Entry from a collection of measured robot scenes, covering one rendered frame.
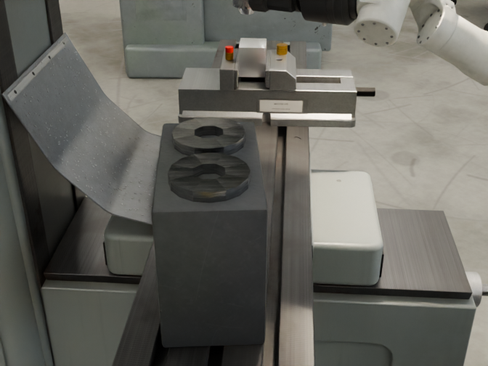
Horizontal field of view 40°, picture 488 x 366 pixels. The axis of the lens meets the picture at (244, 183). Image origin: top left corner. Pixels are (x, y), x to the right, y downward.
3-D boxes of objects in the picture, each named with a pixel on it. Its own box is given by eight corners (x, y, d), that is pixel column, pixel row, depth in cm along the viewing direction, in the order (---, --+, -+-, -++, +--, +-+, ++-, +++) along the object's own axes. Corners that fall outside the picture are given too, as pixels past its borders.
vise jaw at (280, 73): (295, 67, 138) (295, 49, 136) (295, 90, 128) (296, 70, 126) (266, 67, 139) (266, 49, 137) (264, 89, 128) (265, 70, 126)
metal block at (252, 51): (266, 67, 135) (266, 38, 132) (265, 77, 130) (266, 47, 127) (240, 66, 135) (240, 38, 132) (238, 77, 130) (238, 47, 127)
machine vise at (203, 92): (349, 98, 142) (353, 49, 137) (356, 128, 129) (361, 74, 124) (186, 94, 144) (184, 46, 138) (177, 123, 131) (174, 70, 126)
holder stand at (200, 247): (253, 238, 97) (255, 111, 87) (266, 345, 78) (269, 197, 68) (170, 240, 96) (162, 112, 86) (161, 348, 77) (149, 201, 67)
